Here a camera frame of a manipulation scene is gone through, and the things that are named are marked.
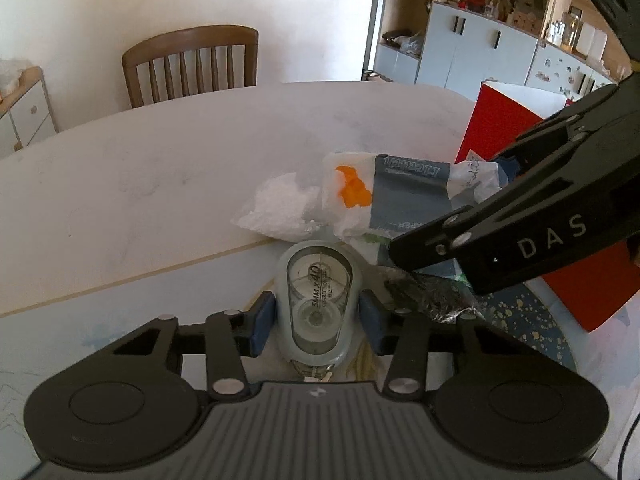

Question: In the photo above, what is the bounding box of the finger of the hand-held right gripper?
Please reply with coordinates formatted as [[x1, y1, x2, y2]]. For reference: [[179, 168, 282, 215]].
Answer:
[[389, 162, 593, 275], [489, 72, 640, 176]]

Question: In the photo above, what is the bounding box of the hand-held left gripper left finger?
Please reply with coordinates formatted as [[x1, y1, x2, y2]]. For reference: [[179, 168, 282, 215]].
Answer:
[[115, 291, 277, 402]]

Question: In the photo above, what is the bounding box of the clear plastic bag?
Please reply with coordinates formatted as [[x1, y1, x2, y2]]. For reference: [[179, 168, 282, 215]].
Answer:
[[0, 57, 27, 93]]

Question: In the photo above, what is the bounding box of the red and white storage box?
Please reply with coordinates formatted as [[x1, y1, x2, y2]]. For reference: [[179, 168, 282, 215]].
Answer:
[[454, 79, 640, 333]]

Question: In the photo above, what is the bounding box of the white plastic bag orange print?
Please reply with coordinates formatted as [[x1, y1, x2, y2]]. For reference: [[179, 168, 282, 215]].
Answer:
[[321, 151, 507, 283]]

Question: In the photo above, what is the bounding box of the grey sliding door frame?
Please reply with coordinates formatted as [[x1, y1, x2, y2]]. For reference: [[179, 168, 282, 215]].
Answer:
[[361, 0, 388, 81]]

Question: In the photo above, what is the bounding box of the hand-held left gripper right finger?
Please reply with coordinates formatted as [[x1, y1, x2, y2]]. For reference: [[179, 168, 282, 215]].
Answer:
[[358, 290, 518, 403]]

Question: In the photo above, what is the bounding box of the grey bag on shelf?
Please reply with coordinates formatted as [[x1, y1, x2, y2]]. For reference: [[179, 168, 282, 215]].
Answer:
[[382, 30, 423, 56]]

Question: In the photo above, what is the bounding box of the dark braided item clear wrap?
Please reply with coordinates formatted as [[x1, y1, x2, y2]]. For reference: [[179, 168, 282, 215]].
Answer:
[[382, 267, 482, 323]]

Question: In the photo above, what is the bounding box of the light blue printed table mat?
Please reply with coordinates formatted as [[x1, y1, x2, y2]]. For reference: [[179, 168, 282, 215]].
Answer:
[[0, 237, 640, 480]]

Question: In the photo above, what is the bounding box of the white canister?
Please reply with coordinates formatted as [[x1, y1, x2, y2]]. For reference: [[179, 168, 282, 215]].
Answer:
[[577, 25, 610, 61]]

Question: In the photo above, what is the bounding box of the clear glass jar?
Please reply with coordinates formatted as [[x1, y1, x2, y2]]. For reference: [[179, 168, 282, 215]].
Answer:
[[559, 10, 583, 48]]

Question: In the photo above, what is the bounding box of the brown wooden chair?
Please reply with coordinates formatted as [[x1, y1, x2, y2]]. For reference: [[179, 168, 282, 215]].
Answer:
[[122, 25, 260, 109]]

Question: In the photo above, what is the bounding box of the pink dotted box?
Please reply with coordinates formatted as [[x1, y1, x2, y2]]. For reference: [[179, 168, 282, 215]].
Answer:
[[507, 7, 537, 30]]

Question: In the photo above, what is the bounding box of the translucent correction tape dispenser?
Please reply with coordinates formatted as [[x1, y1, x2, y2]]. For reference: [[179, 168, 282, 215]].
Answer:
[[274, 241, 364, 381]]

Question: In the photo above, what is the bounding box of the crumpled white plastic bag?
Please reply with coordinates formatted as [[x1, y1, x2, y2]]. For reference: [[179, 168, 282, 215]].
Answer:
[[231, 171, 327, 239]]

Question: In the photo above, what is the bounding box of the grey cardboard box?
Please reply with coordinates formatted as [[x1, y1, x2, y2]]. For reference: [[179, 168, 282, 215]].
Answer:
[[367, 154, 453, 233]]

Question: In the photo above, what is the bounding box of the white wooden sideboard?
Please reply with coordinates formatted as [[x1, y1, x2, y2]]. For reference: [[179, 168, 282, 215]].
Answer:
[[0, 66, 57, 159]]

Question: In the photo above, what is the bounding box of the white and wood wall cabinet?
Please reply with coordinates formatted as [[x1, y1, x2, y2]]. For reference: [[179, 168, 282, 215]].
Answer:
[[370, 0, 633, 103]]

